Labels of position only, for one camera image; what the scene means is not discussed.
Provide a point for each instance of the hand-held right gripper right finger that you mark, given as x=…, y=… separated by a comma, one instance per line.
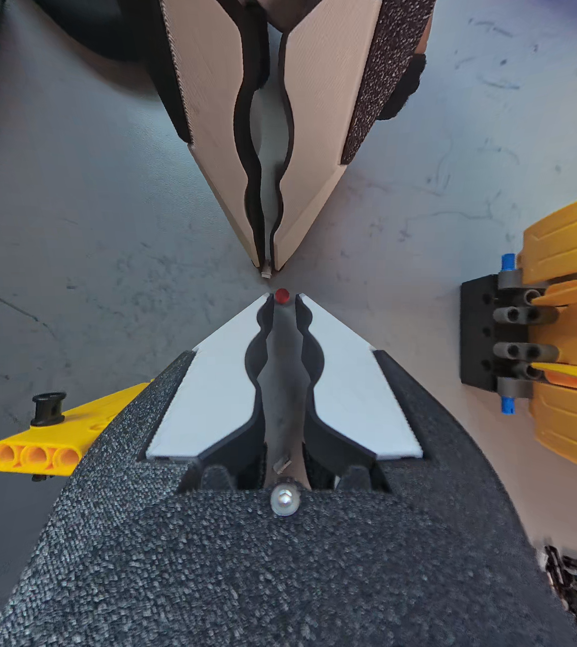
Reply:
x=359, y=404

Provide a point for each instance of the person's left hand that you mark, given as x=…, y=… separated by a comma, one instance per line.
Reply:
x=404, y=96

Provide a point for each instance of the black lego pin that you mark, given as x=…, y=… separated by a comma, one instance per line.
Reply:
x=48, y=408

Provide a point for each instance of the small grey lego bush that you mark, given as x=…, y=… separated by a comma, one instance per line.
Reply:
x=266, y=270

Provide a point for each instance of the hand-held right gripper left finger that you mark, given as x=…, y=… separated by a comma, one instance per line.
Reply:
x=207, y=404

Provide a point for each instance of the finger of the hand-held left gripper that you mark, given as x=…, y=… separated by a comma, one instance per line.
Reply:
x=207, y=101
x=323, y=101

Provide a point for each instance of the red round lego stud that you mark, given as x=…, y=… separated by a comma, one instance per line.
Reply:
x=282, y=295

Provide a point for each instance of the pile of small lego connectors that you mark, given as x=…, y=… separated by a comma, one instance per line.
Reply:
x=571, y=586

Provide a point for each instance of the yellow lego vehicle model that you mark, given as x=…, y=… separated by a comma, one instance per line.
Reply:
x=561, y=328

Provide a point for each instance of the yellow lego panel piece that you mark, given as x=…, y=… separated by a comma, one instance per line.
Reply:
x=81, y=424

